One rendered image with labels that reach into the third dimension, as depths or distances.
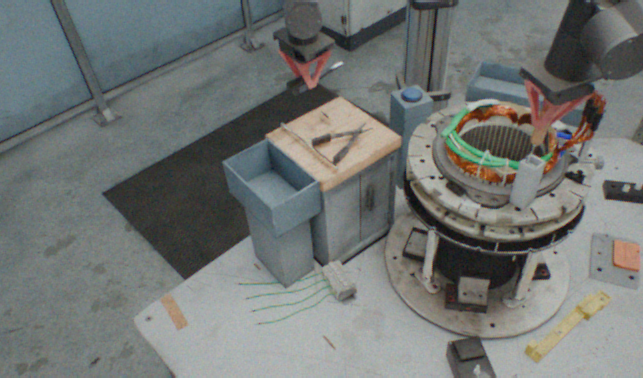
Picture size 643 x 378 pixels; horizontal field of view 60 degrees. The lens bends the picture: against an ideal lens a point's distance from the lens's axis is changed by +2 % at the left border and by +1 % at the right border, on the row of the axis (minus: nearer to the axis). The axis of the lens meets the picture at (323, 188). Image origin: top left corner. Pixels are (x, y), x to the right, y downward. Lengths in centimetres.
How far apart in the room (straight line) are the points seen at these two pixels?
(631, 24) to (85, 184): 249
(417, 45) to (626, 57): 77
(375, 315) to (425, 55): 65
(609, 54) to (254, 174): 71
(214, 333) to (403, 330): 38
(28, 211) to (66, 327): 71
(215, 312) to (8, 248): 163
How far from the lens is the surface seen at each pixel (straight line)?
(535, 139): 86
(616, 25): 69
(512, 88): 133
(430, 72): 144
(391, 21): 364
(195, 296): 123
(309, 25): 87
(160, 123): 305
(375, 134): 110
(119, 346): 219
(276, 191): 111
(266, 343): 114
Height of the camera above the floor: 176
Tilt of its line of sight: 45 degrees down
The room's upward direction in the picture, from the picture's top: 4 degrees counter-clockwise
